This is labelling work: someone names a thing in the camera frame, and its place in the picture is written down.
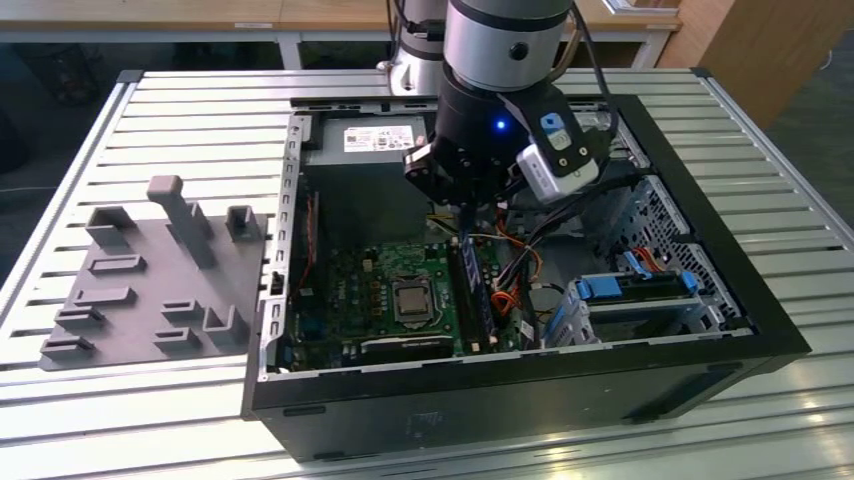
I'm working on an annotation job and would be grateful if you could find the green motherboard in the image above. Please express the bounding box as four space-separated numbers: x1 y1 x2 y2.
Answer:
285 239 528 371

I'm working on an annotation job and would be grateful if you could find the black camera bracket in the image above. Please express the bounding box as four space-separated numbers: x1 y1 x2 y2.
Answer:
503 89 612 179

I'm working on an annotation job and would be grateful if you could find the red orange yellow wire bundle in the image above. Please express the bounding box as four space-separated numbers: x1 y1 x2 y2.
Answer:
489 234 555 321

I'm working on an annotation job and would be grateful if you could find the metal drive cage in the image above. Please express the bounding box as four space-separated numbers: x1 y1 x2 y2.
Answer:
543 174 759 349

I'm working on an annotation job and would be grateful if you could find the blue disk carrier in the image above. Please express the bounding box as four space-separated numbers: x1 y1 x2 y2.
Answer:
576 269 701 304

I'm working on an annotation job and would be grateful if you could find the silver CPU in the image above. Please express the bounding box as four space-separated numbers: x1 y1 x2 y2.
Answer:
396 288 429 317

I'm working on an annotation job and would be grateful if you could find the metal socket cover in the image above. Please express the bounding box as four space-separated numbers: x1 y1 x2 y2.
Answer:
388 278 439 329

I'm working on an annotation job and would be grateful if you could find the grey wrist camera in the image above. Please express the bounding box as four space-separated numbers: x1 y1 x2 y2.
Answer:
516 144 601 205

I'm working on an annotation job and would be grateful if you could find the grey parts rack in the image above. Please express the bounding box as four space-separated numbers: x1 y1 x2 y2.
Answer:
38 174 278 374

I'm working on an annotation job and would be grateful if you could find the blue RAM stick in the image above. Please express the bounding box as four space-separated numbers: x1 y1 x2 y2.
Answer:
461 234 499 344

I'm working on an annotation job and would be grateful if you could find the wooden cabinet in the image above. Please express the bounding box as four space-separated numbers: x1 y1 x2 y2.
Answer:
656 0 854 131

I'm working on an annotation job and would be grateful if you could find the grey power supply unit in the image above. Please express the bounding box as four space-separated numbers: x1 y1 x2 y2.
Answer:
310 117 436 170

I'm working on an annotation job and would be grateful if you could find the wooden top desk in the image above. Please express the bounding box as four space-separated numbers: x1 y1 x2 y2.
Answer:
0 0 685 71

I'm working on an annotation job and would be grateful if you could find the red disk cable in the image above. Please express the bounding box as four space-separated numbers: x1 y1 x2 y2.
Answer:
625 247 675 281

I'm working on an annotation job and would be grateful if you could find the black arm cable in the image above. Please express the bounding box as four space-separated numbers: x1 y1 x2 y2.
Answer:
565 0 625 151

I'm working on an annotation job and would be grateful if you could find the black PC case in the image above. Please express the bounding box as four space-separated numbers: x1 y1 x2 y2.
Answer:
238 94 812 461

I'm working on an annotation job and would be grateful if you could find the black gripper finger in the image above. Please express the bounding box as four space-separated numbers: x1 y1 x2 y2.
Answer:
465 163 525 237
401 143 469 237

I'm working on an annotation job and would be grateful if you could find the black RAM slot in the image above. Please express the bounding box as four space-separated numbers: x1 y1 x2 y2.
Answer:
447 237 483 354

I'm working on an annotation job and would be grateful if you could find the black graphics card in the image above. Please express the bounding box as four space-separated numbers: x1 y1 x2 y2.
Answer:
356 334 455 364

